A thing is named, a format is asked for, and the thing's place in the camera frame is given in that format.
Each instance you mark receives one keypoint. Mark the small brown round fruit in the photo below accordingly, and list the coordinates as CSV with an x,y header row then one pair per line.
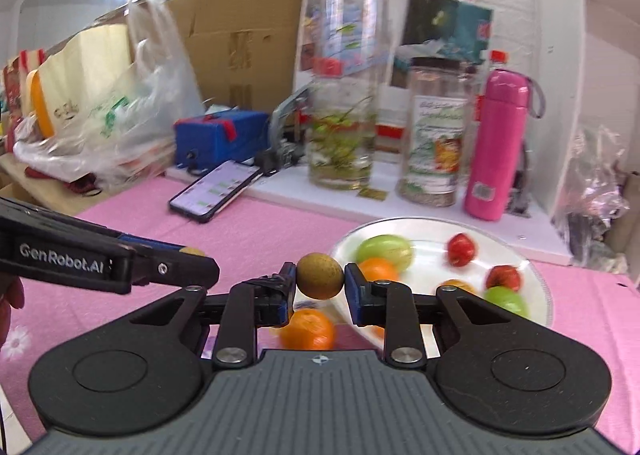
x,y
320,275

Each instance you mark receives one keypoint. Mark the white board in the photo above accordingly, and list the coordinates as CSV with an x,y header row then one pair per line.
x,y
300,190

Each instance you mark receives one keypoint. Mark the clear labelled plastic jar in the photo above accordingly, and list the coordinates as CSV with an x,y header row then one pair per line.
x,y
435,135

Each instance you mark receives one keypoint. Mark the large red apple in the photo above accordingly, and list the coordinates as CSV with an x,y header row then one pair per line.
x,y
503,277

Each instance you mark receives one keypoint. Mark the red cloth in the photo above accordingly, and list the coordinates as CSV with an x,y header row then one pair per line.
x,y
65,180

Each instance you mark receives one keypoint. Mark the large green jujube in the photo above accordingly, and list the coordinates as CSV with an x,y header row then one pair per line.
x,y
506,301
385,250

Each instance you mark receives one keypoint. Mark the white shelf unit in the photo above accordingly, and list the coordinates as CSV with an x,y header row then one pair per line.
x,y
590,85

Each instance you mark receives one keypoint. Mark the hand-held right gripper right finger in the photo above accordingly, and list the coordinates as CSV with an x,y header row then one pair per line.
x,y
351,290

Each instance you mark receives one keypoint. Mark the pink thermos bottle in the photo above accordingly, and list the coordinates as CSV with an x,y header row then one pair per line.
x,y
495,145

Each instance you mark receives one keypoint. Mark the pink floral tablecloth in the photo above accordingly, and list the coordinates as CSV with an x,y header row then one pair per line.
x,y
280,235

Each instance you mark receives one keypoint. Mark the person's left hand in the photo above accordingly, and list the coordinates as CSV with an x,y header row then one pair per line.
x,y
10,295

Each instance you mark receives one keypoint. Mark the grey metal bracket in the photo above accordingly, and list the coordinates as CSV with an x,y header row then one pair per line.
x,y
522,180

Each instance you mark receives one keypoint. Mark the blue box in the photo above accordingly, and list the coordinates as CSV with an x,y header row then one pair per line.
x,y
220,135

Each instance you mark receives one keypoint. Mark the cardboard box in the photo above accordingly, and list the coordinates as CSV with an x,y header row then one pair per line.
x,y
235,35

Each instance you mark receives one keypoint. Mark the black smartphone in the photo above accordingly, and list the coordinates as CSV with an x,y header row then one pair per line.
x,y
215,190

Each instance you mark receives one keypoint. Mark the small red apple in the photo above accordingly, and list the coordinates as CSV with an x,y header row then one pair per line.
x,y
461,249

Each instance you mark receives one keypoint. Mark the clear plastic bag green print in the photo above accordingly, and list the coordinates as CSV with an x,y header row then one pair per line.
x,y
130,110

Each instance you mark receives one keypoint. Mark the tall clear glass vase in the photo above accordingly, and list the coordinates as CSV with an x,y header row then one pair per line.
x,y
345,25

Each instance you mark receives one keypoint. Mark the small gold black card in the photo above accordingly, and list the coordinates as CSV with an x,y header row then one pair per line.
x,y
372,195

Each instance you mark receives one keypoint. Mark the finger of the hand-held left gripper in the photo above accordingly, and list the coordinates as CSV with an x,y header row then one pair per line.
x,y
150,241
185,269

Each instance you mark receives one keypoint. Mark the grey metal lever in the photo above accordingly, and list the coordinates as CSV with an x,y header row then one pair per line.
x,y
287,122

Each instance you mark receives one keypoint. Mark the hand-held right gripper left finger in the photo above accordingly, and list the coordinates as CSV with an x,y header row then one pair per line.
x,y
287,290

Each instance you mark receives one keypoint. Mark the small yellow-green fruit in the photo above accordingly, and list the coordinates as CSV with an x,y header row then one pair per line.
x,y
193,251

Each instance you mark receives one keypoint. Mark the white porcelain plate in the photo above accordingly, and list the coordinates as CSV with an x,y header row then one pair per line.
x,y
430,265

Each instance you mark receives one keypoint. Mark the crumpled clear plastic bag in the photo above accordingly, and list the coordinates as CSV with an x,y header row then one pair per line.
x,y
595,195

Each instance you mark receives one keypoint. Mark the orange mandarin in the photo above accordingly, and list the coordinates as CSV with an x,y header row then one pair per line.
x,y
378,270
457,285
377,332
306,330

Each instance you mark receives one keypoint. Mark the beige paper bag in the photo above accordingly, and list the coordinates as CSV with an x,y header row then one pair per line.
x,y
75,80

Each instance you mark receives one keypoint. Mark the wall poster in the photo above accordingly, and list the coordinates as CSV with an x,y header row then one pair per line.
x,y
440,25

